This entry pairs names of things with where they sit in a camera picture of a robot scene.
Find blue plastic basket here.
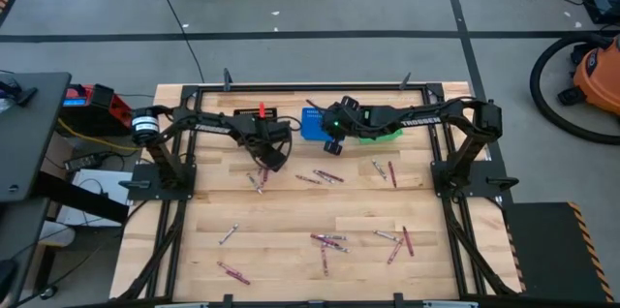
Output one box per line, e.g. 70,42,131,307
299,107,340,142

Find black desk top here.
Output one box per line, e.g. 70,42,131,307
0,71,73,203

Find orange shop vacuum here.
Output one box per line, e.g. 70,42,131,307
529,31,620,146

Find black aluminium table frame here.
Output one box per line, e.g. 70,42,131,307
109,68,523,308

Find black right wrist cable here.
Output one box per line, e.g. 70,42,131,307
304,98,343,118

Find black floor cable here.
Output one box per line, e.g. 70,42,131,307
139,0,206,84

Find green plastic basket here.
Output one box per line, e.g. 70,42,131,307
357,128,405,145

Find red black power station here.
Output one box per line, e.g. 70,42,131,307
60,83,136,138

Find white box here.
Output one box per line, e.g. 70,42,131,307
56,168,131,229

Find orange vacuum cleaner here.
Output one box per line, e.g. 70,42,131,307
556,36,620,118

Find black plastic basket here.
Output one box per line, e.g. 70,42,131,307
233,107,279,123

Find black desk leg bar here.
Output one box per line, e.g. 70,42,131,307
34,170,131,226

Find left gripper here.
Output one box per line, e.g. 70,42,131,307
237,117,294,172

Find black desk device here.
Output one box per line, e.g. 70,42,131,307
0,78,39,108

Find black power adapter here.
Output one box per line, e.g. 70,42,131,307
63,151,116,173

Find dark desk panel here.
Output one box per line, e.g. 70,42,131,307
0,200,49,308

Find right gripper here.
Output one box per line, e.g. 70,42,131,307
322,96,369,157

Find yellow cable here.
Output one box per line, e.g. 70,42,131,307
56,117,141,152

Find white light bar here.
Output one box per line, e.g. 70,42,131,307
422,300,480,308
154,301,210,308

